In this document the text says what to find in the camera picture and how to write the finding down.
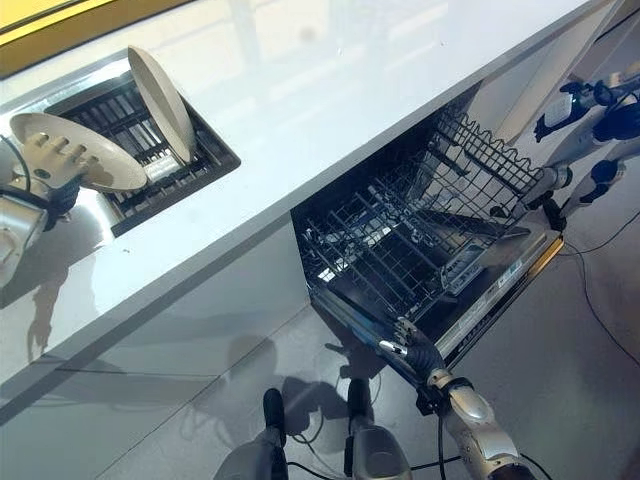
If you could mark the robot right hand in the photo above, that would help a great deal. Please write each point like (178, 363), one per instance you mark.
(422, 352)

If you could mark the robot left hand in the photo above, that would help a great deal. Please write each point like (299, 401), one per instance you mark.
(62, 197)

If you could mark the beige round plate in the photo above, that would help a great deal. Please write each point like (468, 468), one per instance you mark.
(160, 100)
(115, 167)

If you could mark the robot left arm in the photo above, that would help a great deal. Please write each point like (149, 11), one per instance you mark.
(15, 225)

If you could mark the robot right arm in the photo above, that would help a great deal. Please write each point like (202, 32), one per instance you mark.
(472, 415)

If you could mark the open dishwasher door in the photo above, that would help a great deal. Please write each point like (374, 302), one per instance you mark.
(500, 295)

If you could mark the steel sink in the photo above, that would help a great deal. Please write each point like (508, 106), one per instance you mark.
(80, 235)

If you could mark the black dish drying rack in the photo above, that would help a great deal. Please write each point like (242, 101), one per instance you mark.
(210, 155)

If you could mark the robot left leg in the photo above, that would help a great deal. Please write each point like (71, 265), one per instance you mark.
(260, 450)

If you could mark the yellow window frame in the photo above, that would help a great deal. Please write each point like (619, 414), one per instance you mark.
(45, 30)

